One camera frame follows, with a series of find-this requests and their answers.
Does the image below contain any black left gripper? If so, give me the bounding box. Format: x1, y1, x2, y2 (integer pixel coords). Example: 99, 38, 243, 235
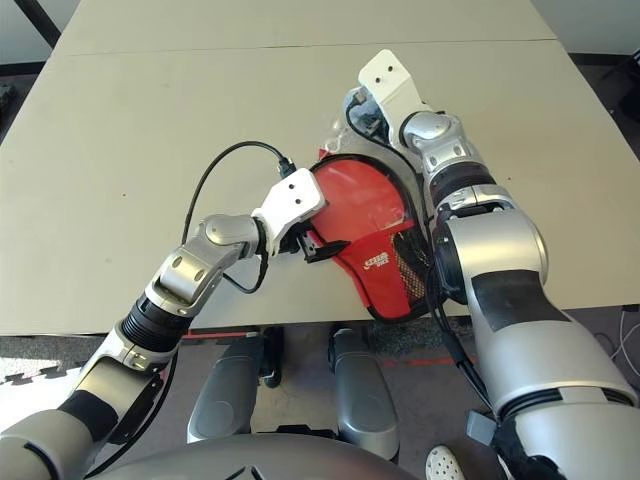
278, 224, 352, 265

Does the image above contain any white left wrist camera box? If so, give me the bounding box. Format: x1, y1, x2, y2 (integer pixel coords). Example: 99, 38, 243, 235
251, 168, 327, 254

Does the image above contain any grey interlocking foam mat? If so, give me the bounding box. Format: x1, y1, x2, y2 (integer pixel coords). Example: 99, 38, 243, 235
0, 349, 84, 387

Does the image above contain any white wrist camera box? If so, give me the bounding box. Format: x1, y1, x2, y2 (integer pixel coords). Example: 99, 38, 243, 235
251, 168, 327, 254
357, 48, 430, 151

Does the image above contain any grey right robot leg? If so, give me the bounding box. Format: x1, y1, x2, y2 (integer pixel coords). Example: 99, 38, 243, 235
327, 327, 401, 459

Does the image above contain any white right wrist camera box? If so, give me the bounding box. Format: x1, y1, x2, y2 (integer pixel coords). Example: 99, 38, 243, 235
357, 48, 430, 151

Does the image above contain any grey robot torso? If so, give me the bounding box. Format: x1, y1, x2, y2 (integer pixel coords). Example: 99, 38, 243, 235
97, 424, 416, 480

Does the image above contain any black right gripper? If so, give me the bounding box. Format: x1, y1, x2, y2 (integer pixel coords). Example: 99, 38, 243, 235
368, 115, 394, 147

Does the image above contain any white floor cable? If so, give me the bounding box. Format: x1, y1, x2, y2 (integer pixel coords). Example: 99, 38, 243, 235
614, 304, 640, 362

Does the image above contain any dark grey textured floor mat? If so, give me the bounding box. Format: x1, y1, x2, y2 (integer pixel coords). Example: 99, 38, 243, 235
369, 319, 472, 362

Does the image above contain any red floor tape outline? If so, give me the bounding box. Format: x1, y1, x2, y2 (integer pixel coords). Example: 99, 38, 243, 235
182, 329, 252, 342

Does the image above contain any white perforated clog shoe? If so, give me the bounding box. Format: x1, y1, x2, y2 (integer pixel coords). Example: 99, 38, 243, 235
424, 446, 466, 480

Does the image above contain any grey foot pedal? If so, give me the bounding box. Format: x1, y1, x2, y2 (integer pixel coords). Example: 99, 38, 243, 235
467, 409, 502, 447

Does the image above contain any black and red paddle case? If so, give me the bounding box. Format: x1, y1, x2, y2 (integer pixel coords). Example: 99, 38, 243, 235
307, 147, 436, 324

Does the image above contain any grey robot leg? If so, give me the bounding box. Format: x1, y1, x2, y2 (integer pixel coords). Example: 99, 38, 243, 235
327, 327, 401, 459
187, 327, 284, 446

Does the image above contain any grey left robot leg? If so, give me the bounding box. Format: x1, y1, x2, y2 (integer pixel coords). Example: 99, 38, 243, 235
187, 327, 284, 446

